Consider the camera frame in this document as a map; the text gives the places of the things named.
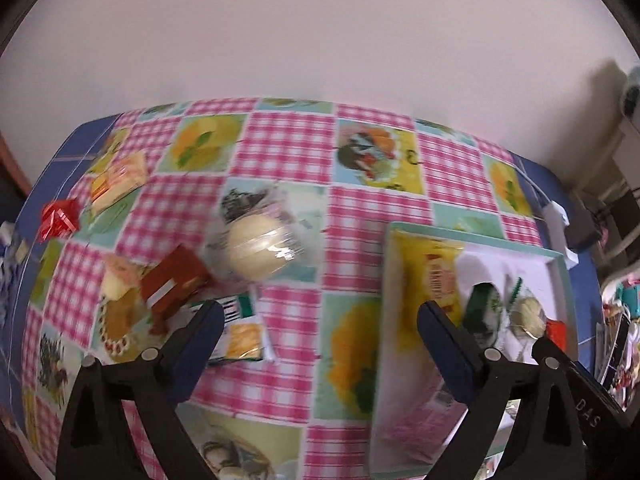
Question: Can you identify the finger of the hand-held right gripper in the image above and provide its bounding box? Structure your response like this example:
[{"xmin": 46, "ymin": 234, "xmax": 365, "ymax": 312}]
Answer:
[{"xmin": 531, "ymin": 336, "xmax": 568, "ymax": 367}]

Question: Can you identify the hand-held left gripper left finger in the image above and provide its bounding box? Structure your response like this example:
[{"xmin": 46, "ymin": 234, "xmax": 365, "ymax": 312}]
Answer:
[{"xmin": 55, "ymin": 300, "xmax": 226, "ymax": 480}]

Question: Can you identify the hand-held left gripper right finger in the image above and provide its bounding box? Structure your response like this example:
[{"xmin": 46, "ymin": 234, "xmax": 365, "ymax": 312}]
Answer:
[{"xmin": 416, "ymin": 300, "xmax": 587, "ymax": 480}]

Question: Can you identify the red-orange packet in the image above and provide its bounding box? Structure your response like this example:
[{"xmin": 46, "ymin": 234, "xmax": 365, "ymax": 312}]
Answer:
[{"xmin": 544, "ymin": 317, "xmax": 568, "ymax": 348}]

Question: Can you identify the clear biscuit packet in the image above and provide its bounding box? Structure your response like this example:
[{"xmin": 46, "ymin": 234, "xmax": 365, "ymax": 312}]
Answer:
[{"xmin": 505, "ymin": 277, "xmax": 548, "ymax": 341}]

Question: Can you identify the green and white snack packet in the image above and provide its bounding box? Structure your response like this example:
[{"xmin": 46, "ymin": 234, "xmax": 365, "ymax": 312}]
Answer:
[{"xmin": 207, "ymin": 295, "xmax": 276, "ymax": 363}]

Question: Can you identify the dark green snack packet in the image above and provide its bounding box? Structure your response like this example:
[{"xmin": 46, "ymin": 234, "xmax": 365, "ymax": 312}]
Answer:
[{"xmin": 462, "ymin": 280, "xmax": 506, "ymax": 348}]

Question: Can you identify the red-brown small box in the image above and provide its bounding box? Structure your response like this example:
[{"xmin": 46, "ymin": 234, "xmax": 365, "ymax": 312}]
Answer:
[{"xmin": 140, "ymin": 244, "xmax": 213, "ymax": 333}]

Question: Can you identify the pink snack packet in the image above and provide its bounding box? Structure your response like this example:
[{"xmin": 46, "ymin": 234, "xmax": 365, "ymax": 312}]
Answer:
[{"xmin": 372, "ymin": 380, "xmax": 468, "ymax": 466}]

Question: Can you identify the teal-edged white tray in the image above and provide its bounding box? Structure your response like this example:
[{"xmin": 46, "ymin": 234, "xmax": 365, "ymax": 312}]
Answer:
[{"xmin": 369, "ymin": 221, "xmax": 571, "ymax": 478}]

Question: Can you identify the large yellow snack packet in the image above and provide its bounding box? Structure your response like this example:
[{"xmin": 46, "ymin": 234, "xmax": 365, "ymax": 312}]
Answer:
[{"xmin": 389, "ymin": 230, "xmax": 467, "ymax": 356}]

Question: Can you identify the round pastry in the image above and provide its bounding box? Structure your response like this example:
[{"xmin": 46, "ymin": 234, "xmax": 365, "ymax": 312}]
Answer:
[{"xmin": 207, "ymin": 185, "xmax": 321, "ymax": 291}]

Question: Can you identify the yellow cracker packet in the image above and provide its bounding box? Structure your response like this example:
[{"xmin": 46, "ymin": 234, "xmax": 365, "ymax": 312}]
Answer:
[{"xmin": 89, "ymin": 152, "xmax": 149, "ymax": 216}]

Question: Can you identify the red crinkled snack packet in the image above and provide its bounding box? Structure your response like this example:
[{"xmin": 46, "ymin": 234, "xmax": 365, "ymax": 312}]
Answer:
[{"xmin": 39, "ymin": 199, "xmax": 81, "ymax": 238}]

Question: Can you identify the white chair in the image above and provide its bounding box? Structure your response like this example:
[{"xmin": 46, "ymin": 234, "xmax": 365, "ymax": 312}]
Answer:
[{"xmin": 597, "ymin": 260, "xmax": 640, "ymax": 301}]

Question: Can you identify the teal toy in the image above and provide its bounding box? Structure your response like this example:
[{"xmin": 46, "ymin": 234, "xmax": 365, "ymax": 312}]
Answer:
[{"xmin": 617, "ymin": 282, "xmax": 640, "ymax": 318}]

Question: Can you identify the black charger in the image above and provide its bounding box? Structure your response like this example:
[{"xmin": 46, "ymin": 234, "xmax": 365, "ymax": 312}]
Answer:
[{"xmin": 565, "ymin": 207, "xmax": 603, "ymax": 251}]

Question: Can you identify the white power strip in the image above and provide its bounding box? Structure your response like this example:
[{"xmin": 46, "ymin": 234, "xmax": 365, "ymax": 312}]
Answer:
[{"xmin": 542, "ymin": 200, "xmax": 581, "ymax": 266}]

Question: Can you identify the pink checked tablecloth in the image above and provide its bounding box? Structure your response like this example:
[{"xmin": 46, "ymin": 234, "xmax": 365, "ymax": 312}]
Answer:
[{"xmin": 10, "ymin": 97, "xmax": 556, "ymax": 480}]

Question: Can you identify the white blue plastic wrapper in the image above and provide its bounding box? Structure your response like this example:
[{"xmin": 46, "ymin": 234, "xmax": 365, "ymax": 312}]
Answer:
[{"xmin": 0, "ymin": 220, "xmax": 31, "ymax": 311}]

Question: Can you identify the brown wooden board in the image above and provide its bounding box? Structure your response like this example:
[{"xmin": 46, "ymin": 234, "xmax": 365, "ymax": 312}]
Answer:
[{"xmin": 0, "ymin": 132, "xmax": 33, "ymax": 196}]

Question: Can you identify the white power cable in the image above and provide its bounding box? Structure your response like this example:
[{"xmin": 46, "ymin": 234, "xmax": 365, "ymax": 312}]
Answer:
[{"xmin": 515, "ymin": 170, "xmax": 551, "ymax": 208}]

